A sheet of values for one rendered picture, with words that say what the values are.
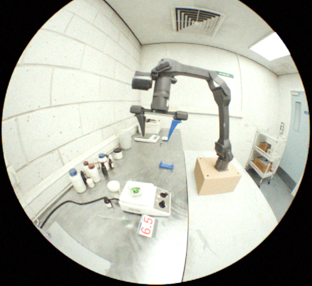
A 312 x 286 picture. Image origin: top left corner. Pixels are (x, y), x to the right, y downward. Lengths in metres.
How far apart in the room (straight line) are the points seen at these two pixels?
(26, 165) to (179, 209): 0.74
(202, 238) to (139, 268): 0.24
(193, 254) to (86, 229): 0.39
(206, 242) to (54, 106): 0.90
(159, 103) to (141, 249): 0.50
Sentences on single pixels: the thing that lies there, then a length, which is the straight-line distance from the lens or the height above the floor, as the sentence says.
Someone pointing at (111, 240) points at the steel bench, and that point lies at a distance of 0.45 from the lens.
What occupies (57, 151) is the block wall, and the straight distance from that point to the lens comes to 0.66.
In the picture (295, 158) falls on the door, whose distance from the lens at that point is 2.99.
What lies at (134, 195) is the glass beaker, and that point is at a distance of 0.39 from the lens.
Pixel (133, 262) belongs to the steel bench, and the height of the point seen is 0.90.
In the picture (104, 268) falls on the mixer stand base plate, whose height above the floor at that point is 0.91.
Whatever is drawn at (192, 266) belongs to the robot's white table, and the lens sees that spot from 0.43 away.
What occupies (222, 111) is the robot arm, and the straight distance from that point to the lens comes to 0.45.
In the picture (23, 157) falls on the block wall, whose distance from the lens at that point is 0.61.
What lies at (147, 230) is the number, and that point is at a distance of 0.42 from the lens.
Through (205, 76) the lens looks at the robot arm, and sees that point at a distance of 0.41.
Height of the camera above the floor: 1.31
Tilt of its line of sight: 15 degrees down
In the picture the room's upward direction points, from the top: straight up
